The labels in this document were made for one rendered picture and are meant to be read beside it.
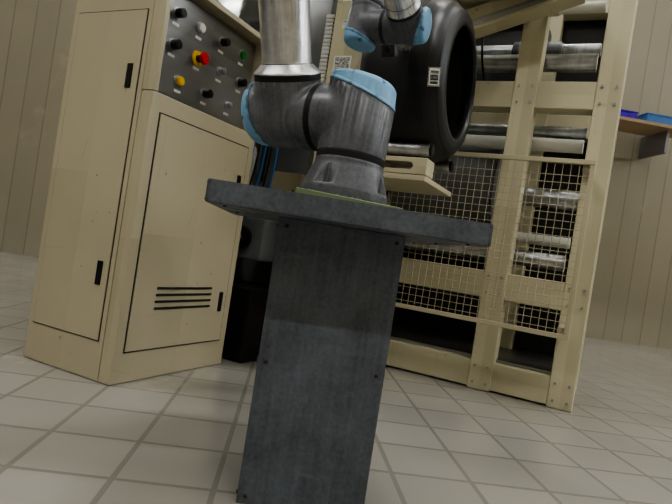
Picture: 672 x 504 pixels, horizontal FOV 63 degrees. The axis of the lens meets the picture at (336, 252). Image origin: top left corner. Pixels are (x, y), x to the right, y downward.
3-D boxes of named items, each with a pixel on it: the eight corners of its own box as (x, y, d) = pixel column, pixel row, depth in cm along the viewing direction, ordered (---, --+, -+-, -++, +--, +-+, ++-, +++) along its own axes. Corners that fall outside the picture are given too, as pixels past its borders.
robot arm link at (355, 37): (374, 38, 144) (384, -7, 145) (335, 38, 149) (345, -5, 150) (386, 55, 152) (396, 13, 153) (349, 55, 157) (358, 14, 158)
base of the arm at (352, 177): (398, 209, 113) (407, 161, 113) (308, 189, 108) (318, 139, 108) (369, 212, 131) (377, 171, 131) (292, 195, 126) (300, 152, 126)
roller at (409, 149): (345, 138, 207) (345, 150, 209) (340, 139, 203) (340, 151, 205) (435, 143, 192) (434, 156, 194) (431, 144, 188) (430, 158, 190)
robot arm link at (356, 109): (369, 150, 109) (385, 64, 109) (296, 144, 117) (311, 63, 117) (395, 168, 123) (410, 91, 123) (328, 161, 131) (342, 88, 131)
